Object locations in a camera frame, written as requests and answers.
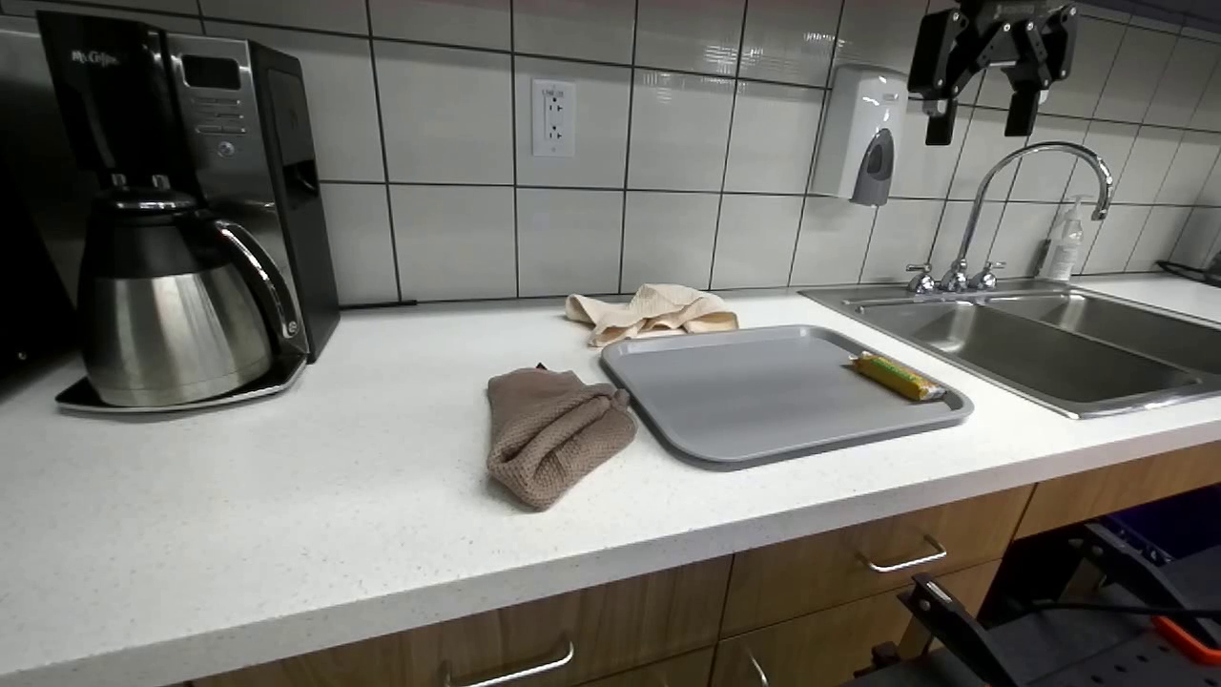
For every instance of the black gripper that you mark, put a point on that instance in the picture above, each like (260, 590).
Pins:
(1027, 40)

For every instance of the cream waffle towel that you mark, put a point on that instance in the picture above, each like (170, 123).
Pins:
(653, 312)

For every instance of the brown waffle towel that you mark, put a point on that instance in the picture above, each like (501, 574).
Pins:
(552, 432)

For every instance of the clear bottle by sink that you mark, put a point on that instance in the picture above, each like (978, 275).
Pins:
(1060, 245)

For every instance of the stainless steel sink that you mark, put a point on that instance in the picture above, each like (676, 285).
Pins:
(1065, 348)

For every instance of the yellow snack bar wrapper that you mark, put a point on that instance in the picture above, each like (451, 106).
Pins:
(895, 376)

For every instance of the grey plastic tray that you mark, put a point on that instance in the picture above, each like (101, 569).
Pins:
(756, 395)

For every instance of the wooden drawer front right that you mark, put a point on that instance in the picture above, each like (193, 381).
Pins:
(826, 569)

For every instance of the wooden drawer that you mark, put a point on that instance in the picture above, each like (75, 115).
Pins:
(826, 569)
(646, 630)

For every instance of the wooden drawer front left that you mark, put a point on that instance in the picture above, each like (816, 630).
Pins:
(646, 630)

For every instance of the black silver coffee maker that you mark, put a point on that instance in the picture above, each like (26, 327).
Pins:
(220, 119)

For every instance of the stainless steel coffee carafe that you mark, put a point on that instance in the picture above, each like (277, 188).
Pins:
(178, 303)

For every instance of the white wall soap dispenser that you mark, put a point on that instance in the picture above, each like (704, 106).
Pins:
(858, 138)

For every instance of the white wall power outlet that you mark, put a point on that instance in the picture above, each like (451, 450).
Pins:
(555, 119)

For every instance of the silver drawer handle right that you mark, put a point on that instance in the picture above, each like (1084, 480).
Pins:
(891, 567)

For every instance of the silver drawer handle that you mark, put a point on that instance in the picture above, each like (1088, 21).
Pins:
(891, 567)
(517, 674)

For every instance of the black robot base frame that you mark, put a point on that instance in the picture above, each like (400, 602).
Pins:
(1138, 628)

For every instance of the silver drawer handle left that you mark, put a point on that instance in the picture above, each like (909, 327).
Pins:
(517, 674)

